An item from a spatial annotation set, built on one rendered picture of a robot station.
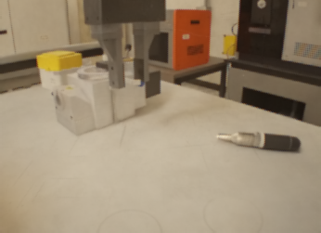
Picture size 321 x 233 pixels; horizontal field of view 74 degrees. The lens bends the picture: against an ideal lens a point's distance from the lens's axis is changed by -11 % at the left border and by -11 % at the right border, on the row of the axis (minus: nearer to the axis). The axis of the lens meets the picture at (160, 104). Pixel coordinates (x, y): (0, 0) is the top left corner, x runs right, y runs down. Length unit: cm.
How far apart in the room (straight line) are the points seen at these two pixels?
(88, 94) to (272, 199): 34
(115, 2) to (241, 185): 30
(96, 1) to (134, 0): 6
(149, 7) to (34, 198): 32
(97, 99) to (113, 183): 17
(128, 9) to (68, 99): 19
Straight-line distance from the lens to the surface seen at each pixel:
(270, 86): 190
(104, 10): 34
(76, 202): 31
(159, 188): 31
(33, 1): 119
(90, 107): 45
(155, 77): 56
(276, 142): 41
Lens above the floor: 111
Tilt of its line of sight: 22 degrees down
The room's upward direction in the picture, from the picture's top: straight up
